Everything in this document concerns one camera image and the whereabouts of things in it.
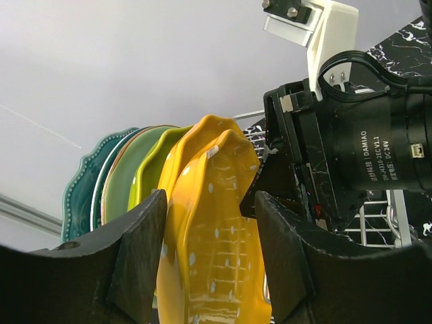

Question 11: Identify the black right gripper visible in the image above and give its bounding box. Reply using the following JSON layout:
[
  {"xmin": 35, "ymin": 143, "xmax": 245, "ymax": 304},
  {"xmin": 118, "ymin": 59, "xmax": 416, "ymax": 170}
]
[{"xmin": 240, "ymin": 81, "xmax": 422, "ymax": 230}]

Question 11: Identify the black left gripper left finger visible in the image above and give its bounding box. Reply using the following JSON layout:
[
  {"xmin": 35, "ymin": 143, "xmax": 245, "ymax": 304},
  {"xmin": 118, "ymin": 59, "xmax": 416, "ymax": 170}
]
[{"xmin": 1, "ymin": 190, "xmax": 167, "ymax": 323}]

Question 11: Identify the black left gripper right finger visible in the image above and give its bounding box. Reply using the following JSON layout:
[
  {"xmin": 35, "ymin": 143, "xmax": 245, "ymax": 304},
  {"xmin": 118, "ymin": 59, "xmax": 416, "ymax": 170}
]
[{"xmin": 255, "ymin": 191, "xmax": 431, "ymax": 323}]

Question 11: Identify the teal scalloped plate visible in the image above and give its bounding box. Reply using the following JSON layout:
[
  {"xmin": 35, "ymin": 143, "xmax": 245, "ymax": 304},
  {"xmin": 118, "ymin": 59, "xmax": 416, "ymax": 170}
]
[{"xmin": 61, "ymin": 127, "xmax": 138, "ymax": 242}]

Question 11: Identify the white plate green rim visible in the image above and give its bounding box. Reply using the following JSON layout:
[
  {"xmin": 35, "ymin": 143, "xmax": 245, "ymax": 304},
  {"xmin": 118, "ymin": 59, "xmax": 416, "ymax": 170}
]
[{"xmin": 90, "ymin": 127, "xmax": 146, "ymax": 231}]

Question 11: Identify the light green flower plate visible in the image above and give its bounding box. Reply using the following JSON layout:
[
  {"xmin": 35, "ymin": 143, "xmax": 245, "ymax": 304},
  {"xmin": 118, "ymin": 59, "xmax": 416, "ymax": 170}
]
[{"xmin": 101, "ymin": 125, "xmax": 178, "ymax": 225}]

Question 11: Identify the lime green dotted plate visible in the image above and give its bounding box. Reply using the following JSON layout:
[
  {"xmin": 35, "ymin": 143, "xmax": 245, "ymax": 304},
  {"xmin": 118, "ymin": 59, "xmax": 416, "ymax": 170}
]
[{"xmin": 128, "ymin": 126, "xmax": 192, "ymax": 210}]

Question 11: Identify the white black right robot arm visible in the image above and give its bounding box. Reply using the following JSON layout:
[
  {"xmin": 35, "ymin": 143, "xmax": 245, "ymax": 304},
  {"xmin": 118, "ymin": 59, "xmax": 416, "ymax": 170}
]
[{"xmin": 240, "ymin": 1, "xmax": 431, "ymax": 231}]

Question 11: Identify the silver wire dish rack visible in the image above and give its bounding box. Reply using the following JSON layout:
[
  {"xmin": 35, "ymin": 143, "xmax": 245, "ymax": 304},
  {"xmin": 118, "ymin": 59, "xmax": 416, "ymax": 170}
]
[{"xmin": 249, "ymin": 109, "xmax": 431, "ymax": 248}]

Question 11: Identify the aluminium frame rail left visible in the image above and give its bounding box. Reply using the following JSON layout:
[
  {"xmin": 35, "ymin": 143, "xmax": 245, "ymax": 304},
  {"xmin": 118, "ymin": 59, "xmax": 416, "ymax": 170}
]
[{"xmin": 1, "ymin": 194, "xmax": 62, "ymax": 237}]

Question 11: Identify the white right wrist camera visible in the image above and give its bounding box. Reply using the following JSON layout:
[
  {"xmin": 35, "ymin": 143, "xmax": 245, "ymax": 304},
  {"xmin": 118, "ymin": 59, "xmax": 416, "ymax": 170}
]
[{"xmin": 262, "ymin": 0, "xmax": 359, "ymax": 100}]

